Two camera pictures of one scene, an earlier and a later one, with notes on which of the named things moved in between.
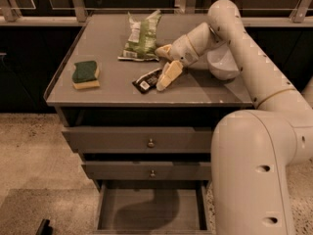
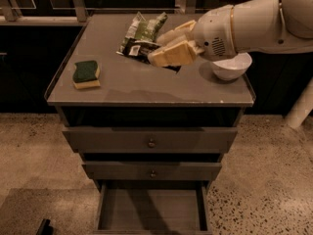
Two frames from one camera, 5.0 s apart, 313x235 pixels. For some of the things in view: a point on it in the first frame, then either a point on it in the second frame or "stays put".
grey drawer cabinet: [144, 127] stays put
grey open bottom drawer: [153, 208] stays put
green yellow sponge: [85, 74] stays put
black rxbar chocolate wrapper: [147, 82] → [140, 50]
